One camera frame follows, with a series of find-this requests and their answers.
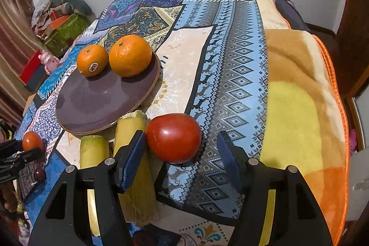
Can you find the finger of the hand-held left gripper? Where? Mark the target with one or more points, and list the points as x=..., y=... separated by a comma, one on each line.
x=10, y=145
x=27, y=154

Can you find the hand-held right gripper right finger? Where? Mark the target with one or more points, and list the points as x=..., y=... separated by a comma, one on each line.
x=229, y=161

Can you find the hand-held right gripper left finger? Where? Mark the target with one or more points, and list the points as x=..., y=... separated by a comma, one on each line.
x=133, y=161

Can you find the small red tomato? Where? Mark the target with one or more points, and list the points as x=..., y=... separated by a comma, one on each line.
x=32, y=140

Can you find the large red tomato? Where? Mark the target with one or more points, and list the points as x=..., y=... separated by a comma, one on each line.
x=173, y=138

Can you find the round purple plate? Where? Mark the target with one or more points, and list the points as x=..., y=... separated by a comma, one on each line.
x=103, y=99

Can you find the small dark red fruit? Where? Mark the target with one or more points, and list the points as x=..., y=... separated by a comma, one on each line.
x=39, y=174

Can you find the corn cob near tomato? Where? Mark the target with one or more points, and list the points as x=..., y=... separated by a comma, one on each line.
x=129, y=125

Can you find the left corn cob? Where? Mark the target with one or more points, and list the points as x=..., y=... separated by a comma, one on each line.
x=93, y=151

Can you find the red box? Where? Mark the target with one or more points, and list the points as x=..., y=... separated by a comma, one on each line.
x=31, y=73

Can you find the orange yellow fleece blanket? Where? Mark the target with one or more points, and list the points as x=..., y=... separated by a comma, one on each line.
x=294, y=107

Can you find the blue patterned patchwork sheet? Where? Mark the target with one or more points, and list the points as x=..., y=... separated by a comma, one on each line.
x=230, y=76

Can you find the pink plush toy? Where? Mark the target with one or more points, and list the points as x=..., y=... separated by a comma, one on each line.
x=47, y=60

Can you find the large plain orange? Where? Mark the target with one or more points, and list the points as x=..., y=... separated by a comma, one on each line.
x=130, y=55

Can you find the orange with sticker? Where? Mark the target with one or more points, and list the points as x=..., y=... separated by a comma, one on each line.
x=92, y=60

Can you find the brown curtain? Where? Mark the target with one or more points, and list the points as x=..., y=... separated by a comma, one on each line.
x=14, y=32

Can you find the green storage box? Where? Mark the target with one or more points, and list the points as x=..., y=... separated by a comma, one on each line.
x=66, y=32

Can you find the pile of clothes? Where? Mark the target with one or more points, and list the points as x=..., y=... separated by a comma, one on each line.
x=65, y=4

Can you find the dark blue bag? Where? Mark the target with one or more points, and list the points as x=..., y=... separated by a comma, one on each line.
x=289, y=14

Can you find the wooden cabinet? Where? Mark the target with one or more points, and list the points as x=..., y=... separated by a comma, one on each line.
x=354, y=32

